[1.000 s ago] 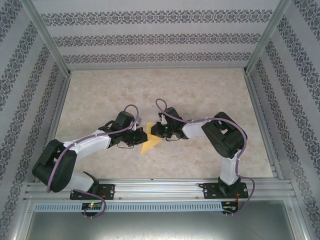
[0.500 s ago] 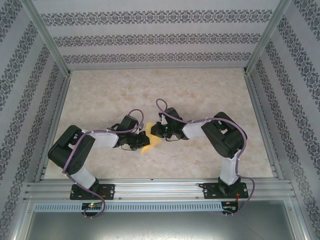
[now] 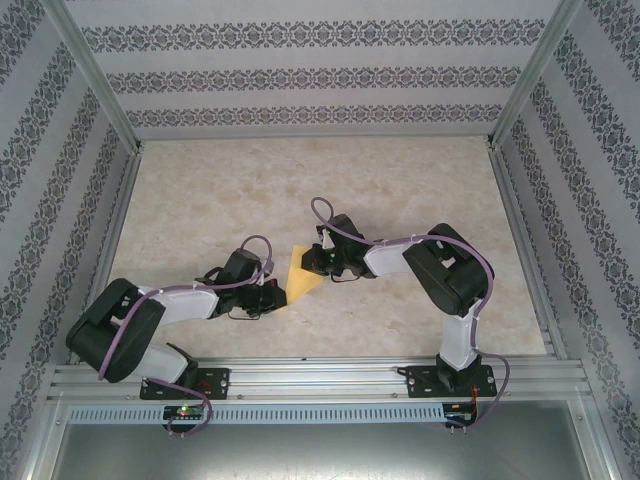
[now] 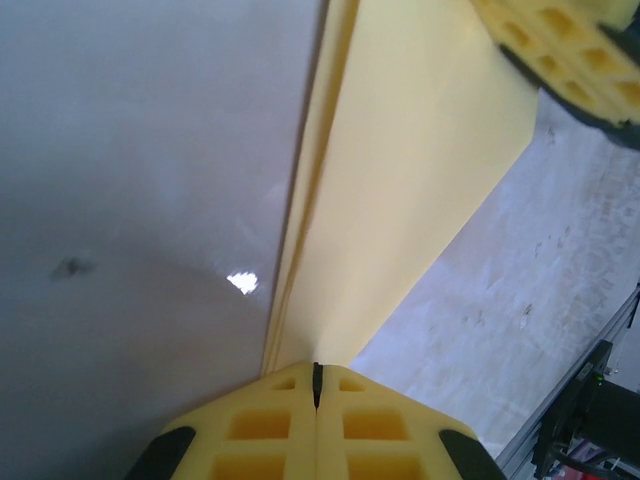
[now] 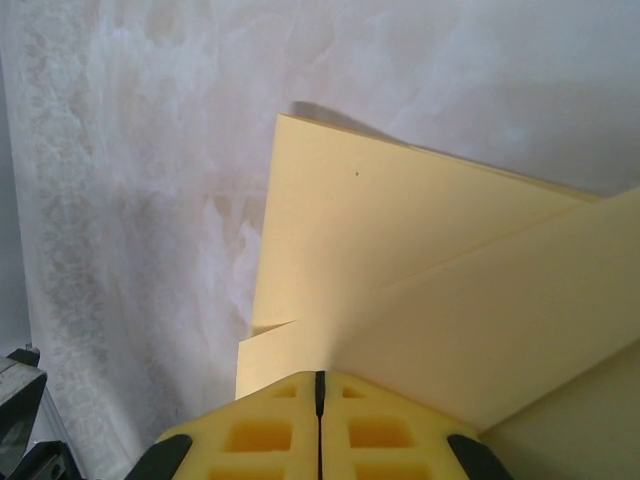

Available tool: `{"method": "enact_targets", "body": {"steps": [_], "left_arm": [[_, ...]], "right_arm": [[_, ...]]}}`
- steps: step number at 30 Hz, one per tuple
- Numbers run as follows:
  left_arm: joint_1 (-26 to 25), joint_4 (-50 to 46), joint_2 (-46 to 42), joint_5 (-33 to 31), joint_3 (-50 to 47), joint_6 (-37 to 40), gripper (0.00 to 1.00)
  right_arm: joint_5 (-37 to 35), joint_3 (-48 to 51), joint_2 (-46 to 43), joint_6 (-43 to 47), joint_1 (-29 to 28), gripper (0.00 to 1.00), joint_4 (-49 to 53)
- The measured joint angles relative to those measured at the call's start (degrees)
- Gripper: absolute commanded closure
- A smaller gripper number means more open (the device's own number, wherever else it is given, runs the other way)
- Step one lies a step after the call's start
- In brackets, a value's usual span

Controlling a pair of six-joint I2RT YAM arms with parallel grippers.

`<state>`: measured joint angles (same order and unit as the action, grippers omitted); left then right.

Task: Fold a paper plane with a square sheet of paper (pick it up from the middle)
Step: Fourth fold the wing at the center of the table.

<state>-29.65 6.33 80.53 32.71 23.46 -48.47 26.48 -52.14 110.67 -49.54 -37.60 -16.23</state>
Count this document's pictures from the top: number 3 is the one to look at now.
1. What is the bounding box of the circuit board with green light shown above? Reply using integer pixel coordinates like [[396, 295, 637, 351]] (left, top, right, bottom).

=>
[[162, 404, 207, 421]]

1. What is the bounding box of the small circuit board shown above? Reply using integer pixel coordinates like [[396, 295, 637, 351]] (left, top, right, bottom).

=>
[[444, 402, 479, 427]]

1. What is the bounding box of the slotted grey cable duct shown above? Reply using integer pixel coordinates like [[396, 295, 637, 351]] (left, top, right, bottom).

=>
[[67, 402, 447, 426]]

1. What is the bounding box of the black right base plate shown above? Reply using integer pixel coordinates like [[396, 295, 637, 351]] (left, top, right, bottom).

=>
[[403, 364, 497, 400]]

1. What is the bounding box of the grey metal panel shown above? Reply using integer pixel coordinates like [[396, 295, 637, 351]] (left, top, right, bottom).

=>
[[52, 423, 601, 480]]

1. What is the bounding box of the yellow paper sheet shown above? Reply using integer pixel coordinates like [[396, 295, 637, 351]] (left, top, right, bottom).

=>
[[273, 243, 325, 311]]

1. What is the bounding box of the aluminium mounting rail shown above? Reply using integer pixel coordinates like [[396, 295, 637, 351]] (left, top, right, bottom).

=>
[[47, 355, 589, 402]]

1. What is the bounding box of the aluminium frame post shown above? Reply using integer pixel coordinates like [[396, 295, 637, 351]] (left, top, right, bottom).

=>
[[485, 0, 586, 151], [47, 0, 146, 154]]

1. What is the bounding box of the aluminium side rail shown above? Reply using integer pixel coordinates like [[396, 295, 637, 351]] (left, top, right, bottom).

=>
[[68, 142, 146, 364], [485, 139, 571, 361]]

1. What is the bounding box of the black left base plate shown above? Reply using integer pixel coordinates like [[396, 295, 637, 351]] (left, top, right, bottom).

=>
[[138, 367, 232, 402]]

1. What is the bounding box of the aluminium frame beam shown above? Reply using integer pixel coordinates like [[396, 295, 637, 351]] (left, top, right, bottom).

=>
[[569, 394, 626, 480], [19, 394, 69, 480]]

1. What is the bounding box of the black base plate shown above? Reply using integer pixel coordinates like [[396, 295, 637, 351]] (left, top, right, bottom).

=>
[[138, 367, 232, 402], [403, 364, 497, 400]]

